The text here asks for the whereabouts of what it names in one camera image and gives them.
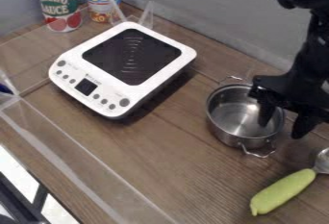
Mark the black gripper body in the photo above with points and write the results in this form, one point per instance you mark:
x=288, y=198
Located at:
x=298, y=94

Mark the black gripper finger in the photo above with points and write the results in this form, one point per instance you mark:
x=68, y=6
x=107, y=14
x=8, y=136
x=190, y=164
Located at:
x=268, y=107
x=305, y=122

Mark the silver metal pot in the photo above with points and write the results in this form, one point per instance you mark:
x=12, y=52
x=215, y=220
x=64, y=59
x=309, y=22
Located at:
x=231, y=113

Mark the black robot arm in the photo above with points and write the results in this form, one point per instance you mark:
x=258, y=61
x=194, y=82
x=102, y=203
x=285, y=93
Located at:
x=312, y=58

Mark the white and black stove top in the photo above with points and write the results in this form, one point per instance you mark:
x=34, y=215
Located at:
x=116, y=70

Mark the clear acrylic barrier panel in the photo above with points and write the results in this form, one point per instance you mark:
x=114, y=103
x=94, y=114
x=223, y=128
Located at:
x=83, y=182

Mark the tomato sauce can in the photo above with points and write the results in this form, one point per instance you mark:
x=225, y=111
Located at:
x=62, y=14

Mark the yellow handled metal spoon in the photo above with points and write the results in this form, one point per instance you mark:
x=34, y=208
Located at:
x=288, y=187

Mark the black metal frame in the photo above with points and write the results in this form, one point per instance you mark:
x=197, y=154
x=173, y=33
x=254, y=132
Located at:
x=16, y=210

